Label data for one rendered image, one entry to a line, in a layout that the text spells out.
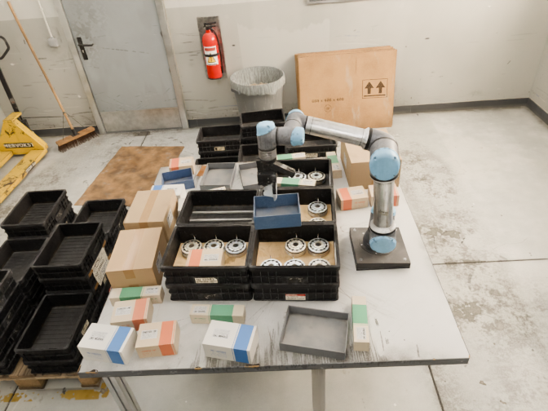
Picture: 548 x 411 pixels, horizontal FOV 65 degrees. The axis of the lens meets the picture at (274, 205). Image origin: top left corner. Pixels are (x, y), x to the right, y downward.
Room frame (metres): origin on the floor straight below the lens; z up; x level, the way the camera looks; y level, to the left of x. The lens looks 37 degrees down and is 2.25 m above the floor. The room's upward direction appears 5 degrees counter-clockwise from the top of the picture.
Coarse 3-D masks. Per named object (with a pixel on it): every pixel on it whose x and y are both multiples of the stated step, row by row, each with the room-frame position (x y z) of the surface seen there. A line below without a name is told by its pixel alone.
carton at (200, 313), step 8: (192, 304) 1.29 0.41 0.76; (200, 304) 1.29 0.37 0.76; (208, 304) 1.29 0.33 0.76; (216, 304) 1.28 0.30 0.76; (192, 312) 1.25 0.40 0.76; (200, 312) 1.24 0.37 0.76; (208, 312) 1.24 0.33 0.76; (216, 312) 1.24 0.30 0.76; (224, 312) 1.23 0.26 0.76; (232, 312) 1.23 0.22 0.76; (240, 312) 1.22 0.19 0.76; (192, 320) 1.24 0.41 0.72; (200, 320) 1.23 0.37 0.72; (208, 320) 1.23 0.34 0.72; (224, 320) 1.22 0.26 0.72; (232, 320) 1.21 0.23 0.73; (240, 320) 1.21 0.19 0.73
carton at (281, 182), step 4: (280, 180) 2.04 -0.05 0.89; (284, 180) 2.04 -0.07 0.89; (288, 180) 2.03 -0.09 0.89; (292, 180) 2.03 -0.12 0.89; (296, 180) 2.03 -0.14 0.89; (300, 180) 2.02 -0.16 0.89; (304, 180) 2.02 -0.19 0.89; (308, 180) 2.01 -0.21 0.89; (312, 180) 2.01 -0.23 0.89; (276, 184) 2.02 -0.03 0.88; (280, 184) 2.01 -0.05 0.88; (284, 184) 2.01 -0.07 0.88; (288, 184) 2.00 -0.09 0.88; (292, 184) 1.99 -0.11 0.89; (296, 184) 1.99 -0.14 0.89; (300, 184) 1.98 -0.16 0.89; (304, 184) 1.98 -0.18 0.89; (308, 184) 1.97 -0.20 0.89; (312, 184) 1.97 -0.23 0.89
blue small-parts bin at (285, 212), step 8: (256, 200) 1.55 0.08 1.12; (264, 200) 1.55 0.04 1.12; (272, 200) 1.55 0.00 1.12; (280, 200) 1.55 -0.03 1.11; (288, 200) 1.55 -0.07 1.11; (296, 200) 1.55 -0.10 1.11; (256, 208) 1.55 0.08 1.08; (264, 208) 1.55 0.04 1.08; (272, 208) 1.54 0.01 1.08; (280, 208) 1.54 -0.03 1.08; (288, 208) 1.53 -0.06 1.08; (296, 208) 1.52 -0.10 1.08; (256, 216) 1.41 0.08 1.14; (264, 216) 1.40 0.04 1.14; (272, 216) 1.40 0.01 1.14; (280, 216) 1.40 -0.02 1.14; (288, 216) 1.40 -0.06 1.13; (296, 216) 1.40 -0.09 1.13; (256, 224) 1.41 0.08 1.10; (264, 224) 1.40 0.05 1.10; (272, 224) 1.40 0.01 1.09; (280, 224) 1.40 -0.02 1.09; (288, 224) 1.40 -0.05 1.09; (296, 224) 1.40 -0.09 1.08
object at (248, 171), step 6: (252, 162) 2.50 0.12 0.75; (240, 168) 2.49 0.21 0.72; (246, 168) 2.50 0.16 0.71; (252, 168) 2.50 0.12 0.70; (240, 174) 2.39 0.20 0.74; (246, 174) 2.43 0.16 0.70; (252, 174) 2.43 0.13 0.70; (246, 180) 2.35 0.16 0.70; (252, 180) 2.35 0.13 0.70; (246, 186) 2.23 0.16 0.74; (252, 186) 2.23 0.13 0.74; (258, 186) 2.24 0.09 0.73
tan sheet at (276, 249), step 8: (264, 248) 1.55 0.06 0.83; (272, 248) 1.54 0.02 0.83; (280, 248) 1.54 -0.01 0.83; (264, 256) 1.49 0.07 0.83; (272, 256) 1.49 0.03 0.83; (280, 256) 1.48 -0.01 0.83; (288, 256) 1.48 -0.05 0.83; (304, 256) 1.47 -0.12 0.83; (312, 256) 1.46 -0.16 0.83; (328, 256) 1.45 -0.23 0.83; (256, 264) 1.44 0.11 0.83
